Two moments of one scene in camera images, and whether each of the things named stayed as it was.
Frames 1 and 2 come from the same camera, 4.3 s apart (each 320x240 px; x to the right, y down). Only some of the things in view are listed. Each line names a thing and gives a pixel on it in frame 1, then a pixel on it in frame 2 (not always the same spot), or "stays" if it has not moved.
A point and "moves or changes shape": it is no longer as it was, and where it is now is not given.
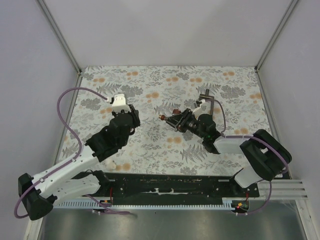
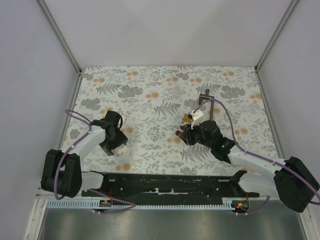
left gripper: x=135 y=113 → x=120 y=139
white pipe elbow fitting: x=110 y=165 → x=118 y=150
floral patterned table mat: x=233 y=94 stays
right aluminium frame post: x=275 y=35 stays
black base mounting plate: x=173 y=186 stays
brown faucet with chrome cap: x=174 y=111 moves or changes shape
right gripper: x=179 y=121 → x=189 y=141
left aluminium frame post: x=60 y=36 stays
